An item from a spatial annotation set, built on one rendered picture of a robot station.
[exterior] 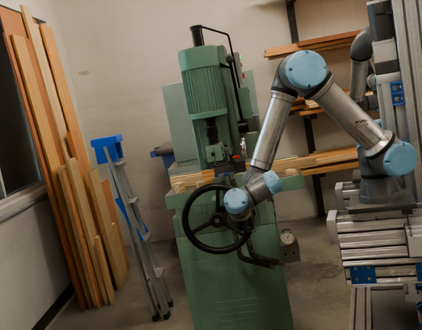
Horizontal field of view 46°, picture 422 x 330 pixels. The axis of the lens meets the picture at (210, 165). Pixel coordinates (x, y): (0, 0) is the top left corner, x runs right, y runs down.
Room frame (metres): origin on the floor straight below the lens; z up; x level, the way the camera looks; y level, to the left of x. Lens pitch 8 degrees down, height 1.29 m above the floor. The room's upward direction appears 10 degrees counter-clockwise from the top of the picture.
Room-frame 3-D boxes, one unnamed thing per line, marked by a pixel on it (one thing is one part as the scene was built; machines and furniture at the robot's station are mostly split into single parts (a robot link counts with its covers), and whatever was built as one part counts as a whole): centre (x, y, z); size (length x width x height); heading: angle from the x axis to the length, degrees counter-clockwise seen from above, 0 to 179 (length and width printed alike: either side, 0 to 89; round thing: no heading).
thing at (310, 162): (2.22, -0.17, 0.92); 0.60 x 0.02 x 0.04; 83
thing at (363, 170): (1.73, -0.58, 0.98); 0.13 x 0.12 x 0.14; 5
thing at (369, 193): (1.73, -0.58, 0.87); 0.15 x 0.15 x 0.10
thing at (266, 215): (2.35, -0.05, 0.76); 0.57 x 0.45 x 0.09; 173
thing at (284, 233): (1.99, -0.26, 0.65); 0.06 x 0.04 x 0.08; 83
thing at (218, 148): (2.25, -0.04, 1.03); 0.14 x 0.07 x 0.09; 173
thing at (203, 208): (2.17, -0.02, 0.82); 0.40 x 0.21 x 0.04; 83
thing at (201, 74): (2.23, -0.03, 1.35); 0.18 x 0.18 x 0.31
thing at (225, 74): (2.52, -0.06, 1.16); 0.22 x 0.22 x 0.72; 83
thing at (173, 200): (2.12, -0.08, 0.87); 0.61 x 0.30 x 0.06; 83
